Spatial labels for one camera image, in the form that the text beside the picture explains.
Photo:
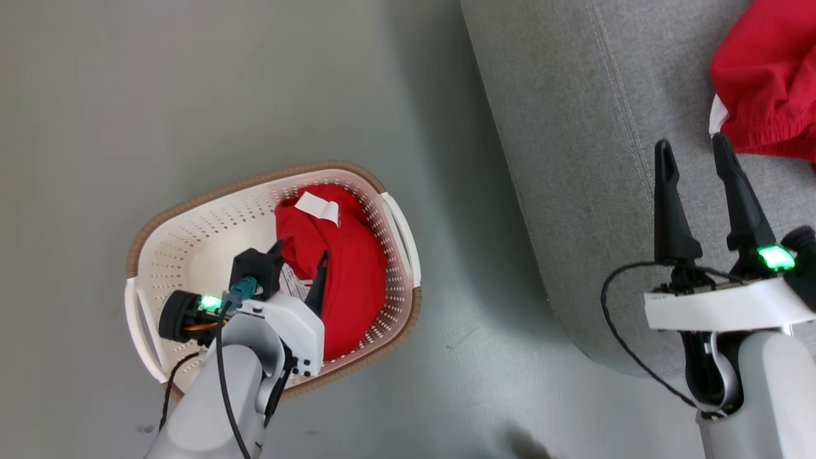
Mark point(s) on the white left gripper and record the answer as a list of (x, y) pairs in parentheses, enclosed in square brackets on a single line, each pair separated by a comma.
[(296, 331)]

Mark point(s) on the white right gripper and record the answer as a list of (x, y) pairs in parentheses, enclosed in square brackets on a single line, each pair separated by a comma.
[(720, 309)]

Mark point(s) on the red garment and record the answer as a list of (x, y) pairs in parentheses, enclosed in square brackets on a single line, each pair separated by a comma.
[(765, 64), (350, 280)]

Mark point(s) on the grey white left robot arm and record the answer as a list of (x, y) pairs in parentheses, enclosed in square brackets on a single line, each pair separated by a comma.
[(204, 408)]

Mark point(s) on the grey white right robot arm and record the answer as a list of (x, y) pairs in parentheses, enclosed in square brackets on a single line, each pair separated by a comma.
[(771, 395)]

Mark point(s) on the cream perforated laundry basket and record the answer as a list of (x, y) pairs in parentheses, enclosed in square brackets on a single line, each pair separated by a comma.
[(204, 236)]

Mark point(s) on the white barcode sticker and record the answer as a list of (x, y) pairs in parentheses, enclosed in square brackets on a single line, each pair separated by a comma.
[(294, 285)]

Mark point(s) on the black round right wrist motor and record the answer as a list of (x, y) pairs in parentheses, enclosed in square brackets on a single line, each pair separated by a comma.
[(804, 255)]

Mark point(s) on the black round wrist motor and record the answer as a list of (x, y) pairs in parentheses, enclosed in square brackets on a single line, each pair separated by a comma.
[(175, 315), (804, 255)]

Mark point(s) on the grey fabric sofa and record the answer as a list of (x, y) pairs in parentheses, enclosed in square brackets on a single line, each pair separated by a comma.
[(574, 159)]

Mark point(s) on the black round left wrist motor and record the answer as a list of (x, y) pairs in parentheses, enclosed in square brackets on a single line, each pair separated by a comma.
[(175, 315)]

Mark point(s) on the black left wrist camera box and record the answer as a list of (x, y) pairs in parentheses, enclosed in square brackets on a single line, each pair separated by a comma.
[(255, 268)]

